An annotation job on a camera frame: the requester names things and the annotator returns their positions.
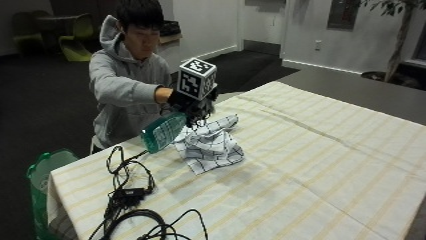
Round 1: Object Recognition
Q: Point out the white checked cloth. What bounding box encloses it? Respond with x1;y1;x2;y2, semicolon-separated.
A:
172;113;247;176

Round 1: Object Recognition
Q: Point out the white cube with black markers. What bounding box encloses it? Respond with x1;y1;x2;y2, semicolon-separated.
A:
176;57;219;101

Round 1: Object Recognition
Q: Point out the person in grey hoodie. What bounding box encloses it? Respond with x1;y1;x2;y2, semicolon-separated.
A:
88;0;184;155

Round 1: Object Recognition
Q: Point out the cream striped tablecloth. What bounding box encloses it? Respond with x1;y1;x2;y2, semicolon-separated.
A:
45;80;426;240

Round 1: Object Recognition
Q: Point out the black item on counter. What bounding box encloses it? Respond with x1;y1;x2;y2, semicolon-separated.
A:
159;19;184;38

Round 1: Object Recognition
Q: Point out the black power adapter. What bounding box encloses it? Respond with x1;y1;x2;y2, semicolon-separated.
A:
111;187;148;208

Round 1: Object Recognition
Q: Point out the green chair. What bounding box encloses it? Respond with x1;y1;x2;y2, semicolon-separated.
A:
57;13;96;63
11;10;51;54

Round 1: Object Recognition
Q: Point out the dark round table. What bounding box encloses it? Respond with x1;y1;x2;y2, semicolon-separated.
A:
36;13;92;51

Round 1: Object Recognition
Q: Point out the dark plant pot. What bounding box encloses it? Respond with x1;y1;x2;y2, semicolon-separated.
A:
360;69;425;90

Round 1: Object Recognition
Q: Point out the indoor tree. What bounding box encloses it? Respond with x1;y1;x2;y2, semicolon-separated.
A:
358;0;426;83

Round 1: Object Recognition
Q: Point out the thin black cable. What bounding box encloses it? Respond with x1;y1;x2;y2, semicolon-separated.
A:
105;145;157;201

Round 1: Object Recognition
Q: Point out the thick black cable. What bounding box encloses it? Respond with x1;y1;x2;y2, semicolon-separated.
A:
87;199;211;240

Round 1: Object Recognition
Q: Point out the dark wall frame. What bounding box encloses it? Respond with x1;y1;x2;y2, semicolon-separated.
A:
326;0;362;32

